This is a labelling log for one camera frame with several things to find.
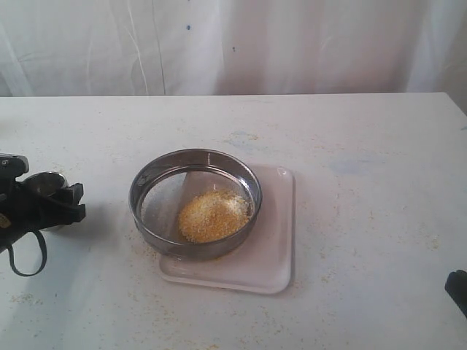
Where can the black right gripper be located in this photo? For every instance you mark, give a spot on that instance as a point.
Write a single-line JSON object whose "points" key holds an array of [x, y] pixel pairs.
{"points": [[456, 288]]}

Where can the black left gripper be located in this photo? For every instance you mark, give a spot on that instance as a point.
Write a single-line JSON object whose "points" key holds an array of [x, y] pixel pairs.
{"points": [[16, 220]]}

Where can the stainless steel cup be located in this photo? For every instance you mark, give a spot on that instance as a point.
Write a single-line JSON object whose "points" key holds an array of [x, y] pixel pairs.
{"points": [[47, 184]]}

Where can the round steel mesh sieve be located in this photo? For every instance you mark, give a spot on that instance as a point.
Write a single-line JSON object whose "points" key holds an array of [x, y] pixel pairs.
{"points": [[166, 184]]}

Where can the yellow and white grain mix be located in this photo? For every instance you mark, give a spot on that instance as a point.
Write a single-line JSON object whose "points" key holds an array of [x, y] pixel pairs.
{"points": [[212, 216]]}

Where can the white curtain backdrop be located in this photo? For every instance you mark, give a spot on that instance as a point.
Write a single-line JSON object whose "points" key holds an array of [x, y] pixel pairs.
{"points": [[155, 48]]}

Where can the white square plastic tray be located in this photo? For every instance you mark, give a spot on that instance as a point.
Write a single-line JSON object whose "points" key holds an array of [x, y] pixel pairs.
{"points": [[264, 262]]}

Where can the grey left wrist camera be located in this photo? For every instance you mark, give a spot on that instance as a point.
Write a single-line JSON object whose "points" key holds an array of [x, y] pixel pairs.
{"points": [[13, 166]]}

